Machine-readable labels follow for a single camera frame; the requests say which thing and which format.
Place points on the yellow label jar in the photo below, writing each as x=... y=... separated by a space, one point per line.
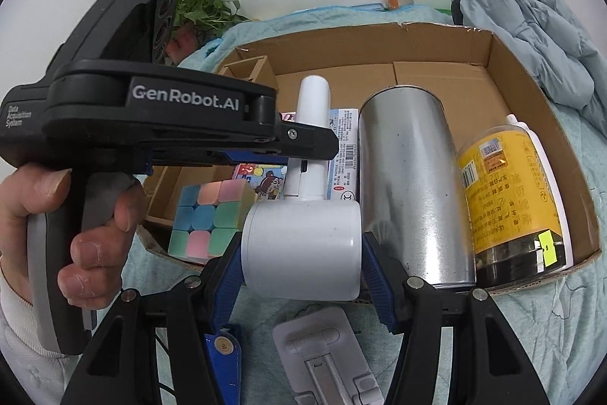
x=502 y=196

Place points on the silver metal can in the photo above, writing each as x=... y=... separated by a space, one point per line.
x=412 y=186

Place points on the green potted plant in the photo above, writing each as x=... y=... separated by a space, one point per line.
x=208 y=6

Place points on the pastel puzzle cube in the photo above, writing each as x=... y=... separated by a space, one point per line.
x=208 y=220

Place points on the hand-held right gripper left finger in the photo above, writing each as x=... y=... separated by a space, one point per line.
x=223 y=286

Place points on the white folding phone stand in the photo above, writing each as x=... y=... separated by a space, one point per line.
x=322 y=338

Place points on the blue flat tool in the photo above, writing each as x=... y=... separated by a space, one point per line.
x=223 y=362

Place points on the person's left hand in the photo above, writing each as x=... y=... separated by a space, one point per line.
x=109 y=215

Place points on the colourful cartoon puzzle box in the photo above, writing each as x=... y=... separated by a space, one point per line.
x=263 y=182

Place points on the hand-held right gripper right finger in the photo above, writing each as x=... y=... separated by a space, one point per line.
x=379 y=286

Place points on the person's left forearm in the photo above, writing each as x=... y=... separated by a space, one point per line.
x=28 y=362

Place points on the white spray bottle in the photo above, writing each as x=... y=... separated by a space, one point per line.
x=552 y=191

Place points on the light blue puffer jacket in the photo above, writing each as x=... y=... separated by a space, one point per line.
x=531 y=25

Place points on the white handheld fan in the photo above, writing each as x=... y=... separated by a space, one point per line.
x=303 y=243

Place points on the brown cardboard box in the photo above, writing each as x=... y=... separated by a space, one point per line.
x=445 y=73

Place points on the light green leaf print blanket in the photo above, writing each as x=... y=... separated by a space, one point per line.
x=545 y=338

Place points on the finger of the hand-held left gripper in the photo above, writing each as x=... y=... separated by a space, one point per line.
x=256 y=157
x=313 y=141

